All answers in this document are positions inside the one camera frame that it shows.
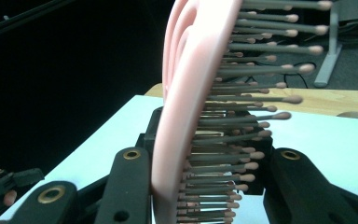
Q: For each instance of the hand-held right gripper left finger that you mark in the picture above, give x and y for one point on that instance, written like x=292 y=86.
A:
x=147 y=140

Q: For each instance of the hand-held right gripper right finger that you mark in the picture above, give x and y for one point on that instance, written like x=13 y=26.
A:
x=256 y=189

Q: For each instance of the pink hairbrush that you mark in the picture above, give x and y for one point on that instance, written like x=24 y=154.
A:
x=183 y=124

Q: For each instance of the pale blue board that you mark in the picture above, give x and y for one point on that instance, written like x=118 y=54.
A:
x=323 y=149

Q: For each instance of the round table grommet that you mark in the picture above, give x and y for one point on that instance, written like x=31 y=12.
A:
x=354 y=116

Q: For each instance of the black stand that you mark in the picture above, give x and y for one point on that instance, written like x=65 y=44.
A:
x=12 y=21

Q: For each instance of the white metal stand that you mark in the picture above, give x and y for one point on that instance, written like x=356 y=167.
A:
x=332 y=46

